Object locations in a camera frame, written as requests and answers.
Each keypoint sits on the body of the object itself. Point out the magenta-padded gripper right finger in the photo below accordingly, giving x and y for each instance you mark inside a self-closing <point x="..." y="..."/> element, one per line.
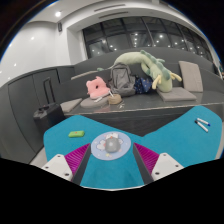
<point x="163" y="165"/>

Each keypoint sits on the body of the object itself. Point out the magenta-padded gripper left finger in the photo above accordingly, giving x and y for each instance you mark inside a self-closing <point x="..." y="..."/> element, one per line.
<point x="58" y="165"/>

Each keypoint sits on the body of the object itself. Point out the grey computer mouse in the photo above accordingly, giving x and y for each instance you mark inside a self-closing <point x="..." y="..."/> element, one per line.
<point x="112" y="146"/>

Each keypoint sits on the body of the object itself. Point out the round light blue mouse pad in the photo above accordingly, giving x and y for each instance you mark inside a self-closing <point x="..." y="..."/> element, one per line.
<point x="98" y="148"/>

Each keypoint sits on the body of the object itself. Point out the teal felt table cover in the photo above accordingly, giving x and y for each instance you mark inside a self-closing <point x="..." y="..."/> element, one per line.
<point x="173" y="140"/>

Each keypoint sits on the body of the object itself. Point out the small green eraser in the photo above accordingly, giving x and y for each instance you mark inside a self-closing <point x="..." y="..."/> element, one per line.
<point x="76" y="133"/>

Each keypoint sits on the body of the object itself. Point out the black suitcase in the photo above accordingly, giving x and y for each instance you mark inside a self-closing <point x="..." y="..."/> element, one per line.
<point x="48" y="116"/>

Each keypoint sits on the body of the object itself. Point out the white marker with black cap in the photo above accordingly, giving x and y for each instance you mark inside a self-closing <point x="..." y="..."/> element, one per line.
<point x="201" y="126"/>

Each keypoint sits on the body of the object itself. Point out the white marker with blue cap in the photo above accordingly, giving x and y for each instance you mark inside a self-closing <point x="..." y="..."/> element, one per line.
<point x="203" y="121"/>

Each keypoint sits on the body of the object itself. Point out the flat grey seat cushion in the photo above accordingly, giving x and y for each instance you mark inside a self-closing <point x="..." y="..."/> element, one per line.
<point x="71" y="105"/>
<point x="91" y="102"/>
<point x="176" y="94"/>

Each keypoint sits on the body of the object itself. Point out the dark blue dotted bag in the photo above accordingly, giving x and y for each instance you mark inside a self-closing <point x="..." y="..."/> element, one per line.
<point x="143" y="86"/>

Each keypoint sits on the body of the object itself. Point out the small tan pouch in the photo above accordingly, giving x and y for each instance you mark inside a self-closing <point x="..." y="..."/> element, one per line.
<point x="114" y="99"/>

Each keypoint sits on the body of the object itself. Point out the green plush dragon toy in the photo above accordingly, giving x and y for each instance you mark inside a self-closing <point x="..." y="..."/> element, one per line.
<point x="165" y="81"/>

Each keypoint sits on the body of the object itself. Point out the pink plush cushion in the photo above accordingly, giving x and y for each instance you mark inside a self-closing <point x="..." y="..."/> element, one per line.
<point x="96" y="90"/>

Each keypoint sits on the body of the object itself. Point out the upright grey seat cushion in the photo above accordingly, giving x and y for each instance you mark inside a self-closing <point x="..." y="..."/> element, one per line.
<point x="191" y="76"/>

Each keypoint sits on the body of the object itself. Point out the grey backpack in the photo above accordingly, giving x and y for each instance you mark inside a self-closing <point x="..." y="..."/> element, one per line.
<point x="121" y="80"/>

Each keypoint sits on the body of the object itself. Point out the ceiling lights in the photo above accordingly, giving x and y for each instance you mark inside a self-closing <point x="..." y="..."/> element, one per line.
<point x="58" y="14"/>

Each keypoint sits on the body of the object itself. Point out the black wall speaker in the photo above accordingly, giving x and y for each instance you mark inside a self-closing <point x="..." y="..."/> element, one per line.
<point x="60" y="26"/>

